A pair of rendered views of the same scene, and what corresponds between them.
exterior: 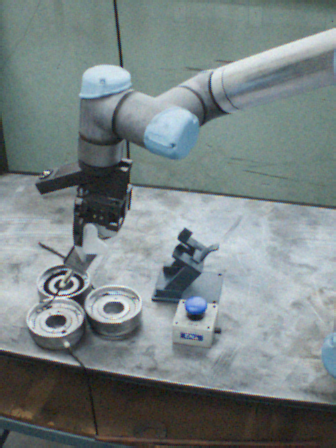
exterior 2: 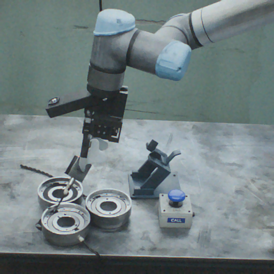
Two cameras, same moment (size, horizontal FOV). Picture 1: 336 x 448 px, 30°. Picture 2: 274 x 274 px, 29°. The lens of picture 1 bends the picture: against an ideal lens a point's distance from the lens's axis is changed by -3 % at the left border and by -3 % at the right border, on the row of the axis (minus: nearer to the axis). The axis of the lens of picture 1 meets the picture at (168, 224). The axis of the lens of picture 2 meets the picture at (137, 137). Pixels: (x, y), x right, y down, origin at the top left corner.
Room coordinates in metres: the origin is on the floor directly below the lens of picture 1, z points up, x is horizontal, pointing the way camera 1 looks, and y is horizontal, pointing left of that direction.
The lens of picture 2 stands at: (-0.06, 0.33, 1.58)
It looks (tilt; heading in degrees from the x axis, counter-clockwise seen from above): 30 degrees down; 343
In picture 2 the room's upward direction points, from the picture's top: 4 degrees clockwise
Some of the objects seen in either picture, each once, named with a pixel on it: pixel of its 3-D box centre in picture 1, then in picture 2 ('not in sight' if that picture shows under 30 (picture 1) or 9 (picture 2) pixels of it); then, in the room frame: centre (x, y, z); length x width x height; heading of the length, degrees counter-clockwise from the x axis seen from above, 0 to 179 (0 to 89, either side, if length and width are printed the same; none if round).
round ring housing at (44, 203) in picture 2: (64, 288); (60, 196); (0.93, 0.20, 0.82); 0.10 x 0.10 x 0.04
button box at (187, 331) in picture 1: (198, 323); (177, 210); (0.82, -0.05, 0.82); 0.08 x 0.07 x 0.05; 76
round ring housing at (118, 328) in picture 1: (113, 311); (108, 208); (0.86, 0.10, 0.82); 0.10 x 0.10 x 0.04
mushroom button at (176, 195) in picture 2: (195, 312); (175, 201); (0.83, -0.05, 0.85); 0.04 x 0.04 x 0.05
